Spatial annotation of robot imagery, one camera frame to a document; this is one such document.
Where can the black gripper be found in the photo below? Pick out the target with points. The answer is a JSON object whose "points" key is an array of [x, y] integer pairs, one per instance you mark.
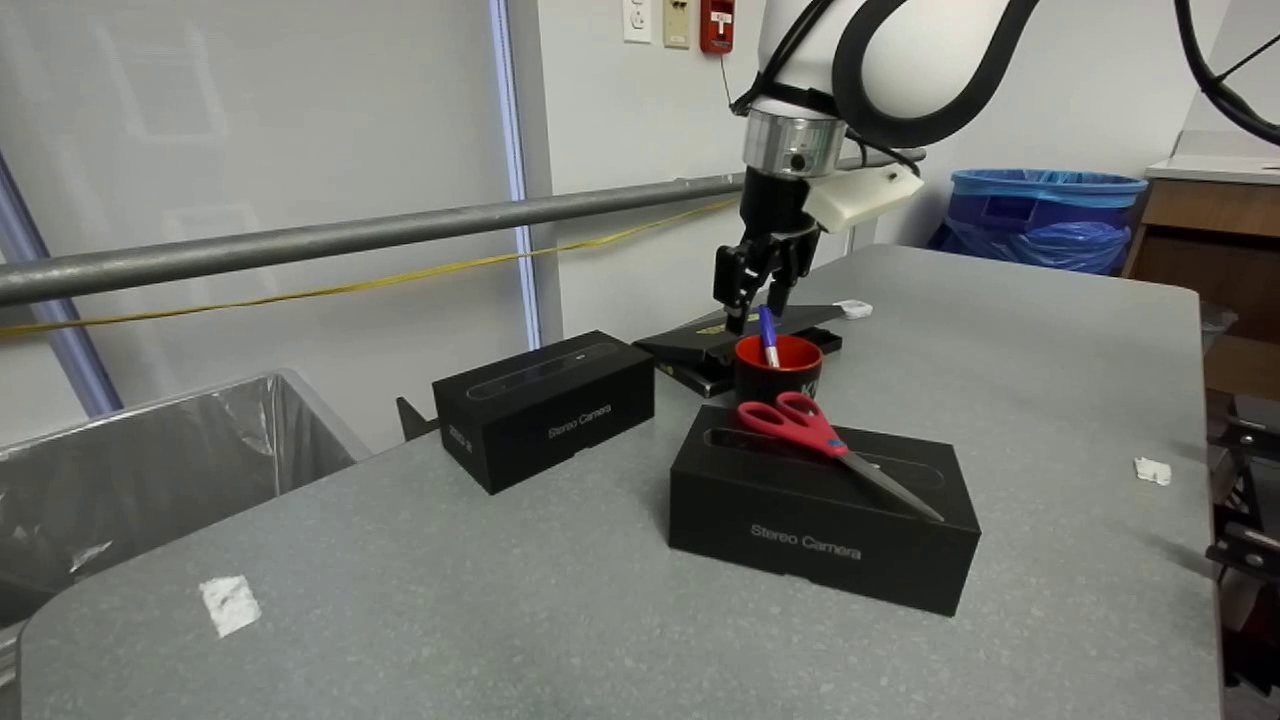
{"points": [[778, 206]]}

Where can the blue marker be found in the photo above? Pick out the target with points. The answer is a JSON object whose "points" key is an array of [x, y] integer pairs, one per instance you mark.
{"points": [[770, 333]]}

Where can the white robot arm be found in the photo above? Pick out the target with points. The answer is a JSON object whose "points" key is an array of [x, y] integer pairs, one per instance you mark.
{"points": [[920, 66]]}

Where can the black mug red inside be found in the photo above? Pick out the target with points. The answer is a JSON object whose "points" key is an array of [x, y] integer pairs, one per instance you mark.
{"points": [[781, 375]]}

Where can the small white plastic object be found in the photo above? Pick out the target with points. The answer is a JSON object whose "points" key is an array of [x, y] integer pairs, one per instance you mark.
{"points": [[852, 310]]}

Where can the flat black case yellow logo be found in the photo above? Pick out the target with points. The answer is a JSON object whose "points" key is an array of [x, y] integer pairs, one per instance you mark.
{"points": [[686, 353]]}

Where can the red fire alarm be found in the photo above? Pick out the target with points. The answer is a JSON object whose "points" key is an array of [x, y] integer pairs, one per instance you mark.
{"points": [[716, 24]]}

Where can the blue vertical strip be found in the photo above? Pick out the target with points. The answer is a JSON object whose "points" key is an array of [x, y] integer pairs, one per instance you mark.
{"points": [[517, 174]]}

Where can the blue trash bin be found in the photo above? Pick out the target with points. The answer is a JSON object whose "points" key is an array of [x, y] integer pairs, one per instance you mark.
{"points": [[1040, 221]]}

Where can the white tape piece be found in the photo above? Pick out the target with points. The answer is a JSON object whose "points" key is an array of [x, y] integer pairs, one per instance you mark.
{"points": [[230, 606], [1154, 471]]}

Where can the wooden desk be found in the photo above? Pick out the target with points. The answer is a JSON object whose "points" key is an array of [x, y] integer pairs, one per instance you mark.
{"points": [[1202, 254]]}

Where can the grey plastic tub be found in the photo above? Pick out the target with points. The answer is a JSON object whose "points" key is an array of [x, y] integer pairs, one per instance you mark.
{"points": [[162, 464]]}

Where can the blue slanted bar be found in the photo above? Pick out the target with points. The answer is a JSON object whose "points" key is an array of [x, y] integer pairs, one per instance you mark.
{"points": [[61, 294]]}

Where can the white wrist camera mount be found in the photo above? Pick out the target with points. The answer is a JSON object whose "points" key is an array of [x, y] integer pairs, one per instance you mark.
{"points": [[867, 194]]}

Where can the black stereo camera box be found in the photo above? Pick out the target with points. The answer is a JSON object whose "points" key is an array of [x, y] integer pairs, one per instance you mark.
{"points": [[562, 415], [812, 533]]}

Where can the beige wall switch plate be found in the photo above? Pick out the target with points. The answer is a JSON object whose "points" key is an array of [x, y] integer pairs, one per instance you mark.
{"points": [[679, 20]]}

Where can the white wall switch plate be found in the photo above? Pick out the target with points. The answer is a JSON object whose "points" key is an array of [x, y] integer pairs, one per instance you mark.
{"points": [[636, 19]]}

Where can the small black bracket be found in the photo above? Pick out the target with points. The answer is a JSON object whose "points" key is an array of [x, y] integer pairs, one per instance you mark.
{"points": [[416, 421]]}

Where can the grey metal pipe rail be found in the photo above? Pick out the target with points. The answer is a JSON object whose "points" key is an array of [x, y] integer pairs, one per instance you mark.
{"points": [[333, 242]]}

